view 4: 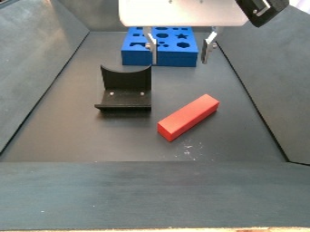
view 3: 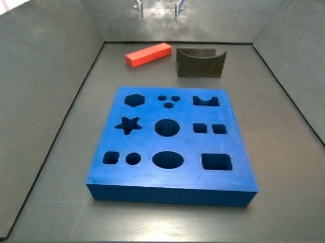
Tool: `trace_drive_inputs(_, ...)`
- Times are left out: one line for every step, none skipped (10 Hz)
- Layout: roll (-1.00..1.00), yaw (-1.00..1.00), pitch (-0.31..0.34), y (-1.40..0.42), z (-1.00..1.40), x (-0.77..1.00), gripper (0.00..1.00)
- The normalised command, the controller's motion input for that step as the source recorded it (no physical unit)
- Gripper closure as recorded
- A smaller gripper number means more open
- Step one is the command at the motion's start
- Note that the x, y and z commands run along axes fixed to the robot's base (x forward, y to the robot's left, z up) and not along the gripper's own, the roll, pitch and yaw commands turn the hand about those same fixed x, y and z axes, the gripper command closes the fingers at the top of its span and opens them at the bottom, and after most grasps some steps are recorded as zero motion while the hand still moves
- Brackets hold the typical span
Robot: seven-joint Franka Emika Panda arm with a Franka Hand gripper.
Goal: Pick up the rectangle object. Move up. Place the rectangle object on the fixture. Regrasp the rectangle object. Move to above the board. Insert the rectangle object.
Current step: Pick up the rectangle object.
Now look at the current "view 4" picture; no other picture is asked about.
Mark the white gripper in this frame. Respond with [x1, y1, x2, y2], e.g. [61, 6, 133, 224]
[120, 0, 249, 64]

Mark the red rectangular block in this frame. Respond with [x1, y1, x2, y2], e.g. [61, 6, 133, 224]
[158, 94, 220, 141]

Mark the blue foam shape board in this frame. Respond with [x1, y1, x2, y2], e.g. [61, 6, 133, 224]
[122, 26, 200, 67]

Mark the black curved fixture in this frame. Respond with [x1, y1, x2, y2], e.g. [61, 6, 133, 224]
[95, 66, 152, 111]

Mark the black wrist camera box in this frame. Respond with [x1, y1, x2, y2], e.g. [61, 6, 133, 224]
[236, 0, 291, 27]

